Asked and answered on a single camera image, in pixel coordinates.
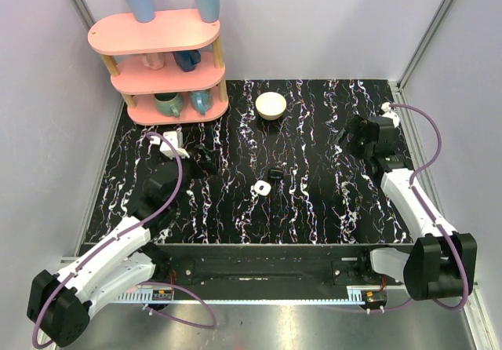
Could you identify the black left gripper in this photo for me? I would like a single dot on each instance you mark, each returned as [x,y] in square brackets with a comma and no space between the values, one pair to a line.
[200,161]

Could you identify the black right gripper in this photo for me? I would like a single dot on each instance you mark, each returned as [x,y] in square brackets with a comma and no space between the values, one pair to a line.
[357,125]

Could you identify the white square charging case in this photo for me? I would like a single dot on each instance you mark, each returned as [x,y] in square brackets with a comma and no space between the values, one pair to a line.
[262,188]

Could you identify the black earbud charging case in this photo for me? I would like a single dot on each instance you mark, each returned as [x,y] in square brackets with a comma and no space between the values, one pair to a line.
[275,174]

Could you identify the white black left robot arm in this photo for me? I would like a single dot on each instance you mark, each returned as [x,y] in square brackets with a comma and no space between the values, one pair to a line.
[62,304]

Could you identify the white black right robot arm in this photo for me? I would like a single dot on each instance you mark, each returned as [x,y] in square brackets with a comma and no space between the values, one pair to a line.
[442,262]

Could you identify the blue butterfly mug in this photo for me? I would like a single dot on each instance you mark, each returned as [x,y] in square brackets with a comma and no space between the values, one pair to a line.
[202,101]

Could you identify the green ceramic mug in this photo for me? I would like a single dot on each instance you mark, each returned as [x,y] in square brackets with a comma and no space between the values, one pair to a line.
[169,104]

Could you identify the cream white bowl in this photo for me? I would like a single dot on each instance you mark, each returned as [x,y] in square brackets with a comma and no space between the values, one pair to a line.
[270,105]

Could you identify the dark blue mug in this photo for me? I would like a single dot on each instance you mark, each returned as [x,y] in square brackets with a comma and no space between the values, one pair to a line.
[187,60]

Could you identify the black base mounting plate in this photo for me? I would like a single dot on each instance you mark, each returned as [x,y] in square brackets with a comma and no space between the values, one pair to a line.
[268,271]

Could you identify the pink mug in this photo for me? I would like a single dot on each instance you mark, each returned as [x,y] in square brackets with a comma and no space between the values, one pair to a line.
[153,61]

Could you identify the pink three-tier shelf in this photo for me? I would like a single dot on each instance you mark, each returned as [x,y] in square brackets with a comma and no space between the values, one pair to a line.
[120,41]

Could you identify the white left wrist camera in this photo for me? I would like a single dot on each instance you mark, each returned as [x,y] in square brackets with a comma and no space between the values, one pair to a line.
[175,138]

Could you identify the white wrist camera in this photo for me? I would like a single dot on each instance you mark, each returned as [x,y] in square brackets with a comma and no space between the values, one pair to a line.
[387,111]
[175,138]

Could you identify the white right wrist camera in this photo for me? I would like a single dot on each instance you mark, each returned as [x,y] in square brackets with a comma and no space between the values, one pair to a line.
[387,111]

